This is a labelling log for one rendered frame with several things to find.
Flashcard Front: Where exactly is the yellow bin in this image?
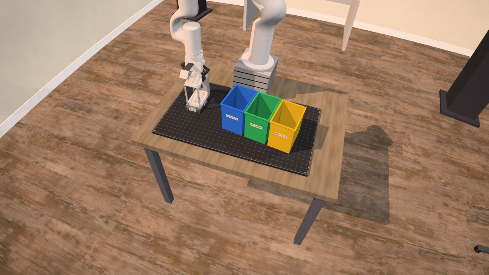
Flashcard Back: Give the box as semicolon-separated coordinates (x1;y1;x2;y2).
267;99;306;153

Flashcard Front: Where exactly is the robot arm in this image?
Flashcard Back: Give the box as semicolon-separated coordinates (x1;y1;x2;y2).
170;0;287;80

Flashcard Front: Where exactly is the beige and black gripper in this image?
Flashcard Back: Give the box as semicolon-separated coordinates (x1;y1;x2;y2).
181;53;210;82

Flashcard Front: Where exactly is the blue open-top bin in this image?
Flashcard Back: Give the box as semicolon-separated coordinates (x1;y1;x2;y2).
220;84;258;136

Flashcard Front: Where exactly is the green bin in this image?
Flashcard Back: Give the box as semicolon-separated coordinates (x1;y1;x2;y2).
244;92;282;144

